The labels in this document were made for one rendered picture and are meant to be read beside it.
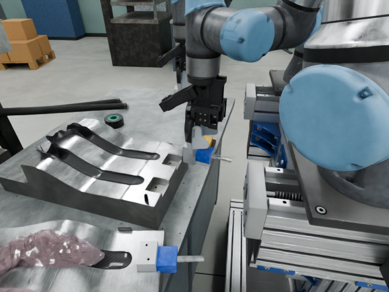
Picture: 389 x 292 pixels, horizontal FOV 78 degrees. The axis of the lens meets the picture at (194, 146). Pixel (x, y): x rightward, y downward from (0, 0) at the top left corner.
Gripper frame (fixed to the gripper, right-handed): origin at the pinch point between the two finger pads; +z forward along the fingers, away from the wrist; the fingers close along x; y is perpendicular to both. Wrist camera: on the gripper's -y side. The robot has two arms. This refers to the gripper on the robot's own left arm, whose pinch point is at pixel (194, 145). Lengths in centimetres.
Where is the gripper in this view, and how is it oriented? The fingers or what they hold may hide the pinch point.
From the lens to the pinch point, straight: 65.3
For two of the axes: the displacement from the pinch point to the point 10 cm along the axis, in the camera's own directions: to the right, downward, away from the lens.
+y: 9.2, 2.2, -3.1
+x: 3.8, -5.3, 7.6
